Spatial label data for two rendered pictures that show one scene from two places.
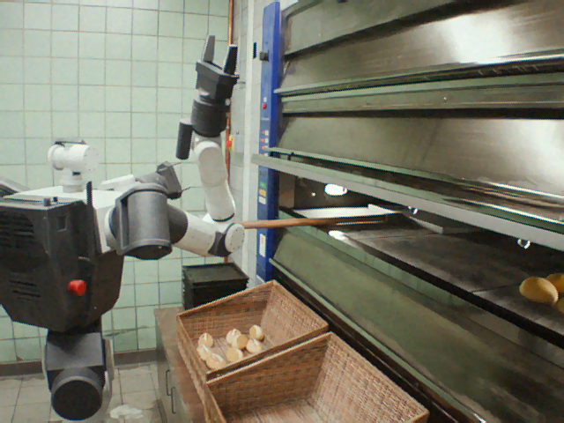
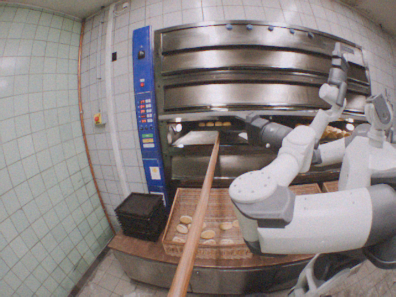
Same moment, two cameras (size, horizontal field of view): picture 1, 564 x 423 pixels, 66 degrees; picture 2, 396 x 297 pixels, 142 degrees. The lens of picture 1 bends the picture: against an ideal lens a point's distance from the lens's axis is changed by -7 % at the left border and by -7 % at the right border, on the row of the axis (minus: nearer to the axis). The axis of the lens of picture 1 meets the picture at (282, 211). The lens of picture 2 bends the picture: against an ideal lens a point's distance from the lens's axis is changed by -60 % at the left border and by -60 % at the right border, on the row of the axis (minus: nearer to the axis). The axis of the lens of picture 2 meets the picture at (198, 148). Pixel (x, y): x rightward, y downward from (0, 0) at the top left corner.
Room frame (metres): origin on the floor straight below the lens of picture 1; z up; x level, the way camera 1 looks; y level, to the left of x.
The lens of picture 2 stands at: (1.34, 0.92, 1.49)
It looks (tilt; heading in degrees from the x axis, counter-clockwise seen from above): 15 degrees down; 302
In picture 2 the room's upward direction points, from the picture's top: 4 degrees counter-clockwise
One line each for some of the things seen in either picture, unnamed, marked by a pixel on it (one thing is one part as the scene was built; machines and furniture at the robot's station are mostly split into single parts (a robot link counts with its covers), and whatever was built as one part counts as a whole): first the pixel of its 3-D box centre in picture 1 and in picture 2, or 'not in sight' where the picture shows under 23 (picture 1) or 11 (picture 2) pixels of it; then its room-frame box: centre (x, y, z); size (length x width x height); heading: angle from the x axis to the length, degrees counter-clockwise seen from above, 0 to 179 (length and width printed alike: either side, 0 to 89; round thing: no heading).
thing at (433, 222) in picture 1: (433, 215); (220, 129); (2.07, -0.69, 1.20); 0.55 x 0.36 x 0.03; 22
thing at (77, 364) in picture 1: (77, 359); (349, 252); (1.00, 0.49, 1.00); 0.28 x 0.13 x 0.18; 22
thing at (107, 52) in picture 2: (247, 146); (111, 117); (2.63, 0.21, 1.45); 0.05 x 0.02 x 2.30; 22
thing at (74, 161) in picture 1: (74, 163); (377, 118); (1.08, 0.50, 1.47); 0.10 x 0.07 x 0.09; 77
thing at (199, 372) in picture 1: (245, 336); (210, 221); (1.78, 0.13, 0.72); 0.56 x 0.49 x 0.28; 23
